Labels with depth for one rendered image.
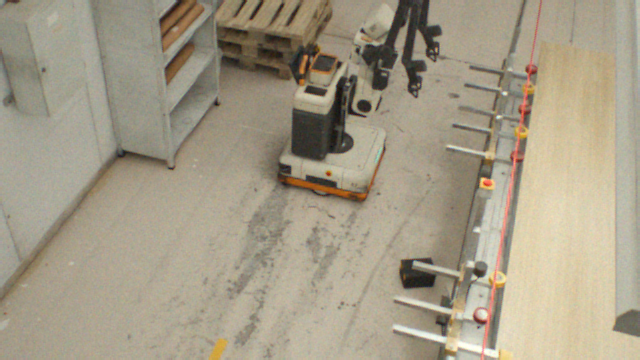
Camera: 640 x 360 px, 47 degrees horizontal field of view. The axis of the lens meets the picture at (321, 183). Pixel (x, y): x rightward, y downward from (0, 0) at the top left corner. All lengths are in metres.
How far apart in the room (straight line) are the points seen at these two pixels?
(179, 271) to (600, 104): 2.92
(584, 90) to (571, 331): 2.06
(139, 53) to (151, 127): 0.60
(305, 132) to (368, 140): 0.58
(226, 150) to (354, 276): 1.55
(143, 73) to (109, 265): 1.29
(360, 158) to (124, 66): 1.73
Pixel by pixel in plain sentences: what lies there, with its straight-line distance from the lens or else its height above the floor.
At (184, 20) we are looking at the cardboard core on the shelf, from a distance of 5.35.
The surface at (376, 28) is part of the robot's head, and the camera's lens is 4.63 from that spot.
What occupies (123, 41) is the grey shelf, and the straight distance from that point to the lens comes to 5.04.
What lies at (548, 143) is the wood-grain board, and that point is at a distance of 4.63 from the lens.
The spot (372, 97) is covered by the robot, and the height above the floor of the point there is 0.80.
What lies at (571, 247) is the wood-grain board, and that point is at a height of 0.90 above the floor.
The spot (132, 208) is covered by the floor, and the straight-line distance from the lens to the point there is 5.27.
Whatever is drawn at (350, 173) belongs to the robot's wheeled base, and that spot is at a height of 0.27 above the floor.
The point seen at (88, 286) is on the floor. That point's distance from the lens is 4.83.
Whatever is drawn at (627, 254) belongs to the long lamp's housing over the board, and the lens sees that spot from 1.85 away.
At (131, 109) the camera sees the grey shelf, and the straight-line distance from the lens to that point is 5.34.
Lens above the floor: 3.59
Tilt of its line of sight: 42 degrees down
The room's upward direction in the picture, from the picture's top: 4 degrees clockwise
